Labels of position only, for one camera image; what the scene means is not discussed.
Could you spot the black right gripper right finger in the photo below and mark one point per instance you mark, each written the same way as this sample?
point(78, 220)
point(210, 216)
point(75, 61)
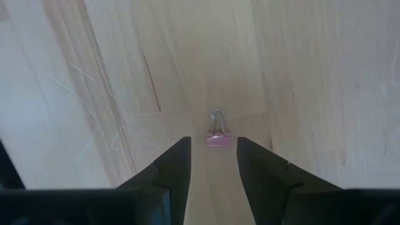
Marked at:
point(265, 187)

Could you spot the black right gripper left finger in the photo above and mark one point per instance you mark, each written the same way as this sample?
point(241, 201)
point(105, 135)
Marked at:
point(175, 175)

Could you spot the pink binder clip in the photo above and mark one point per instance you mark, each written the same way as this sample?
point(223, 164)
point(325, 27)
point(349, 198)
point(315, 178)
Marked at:
point(218, 140)

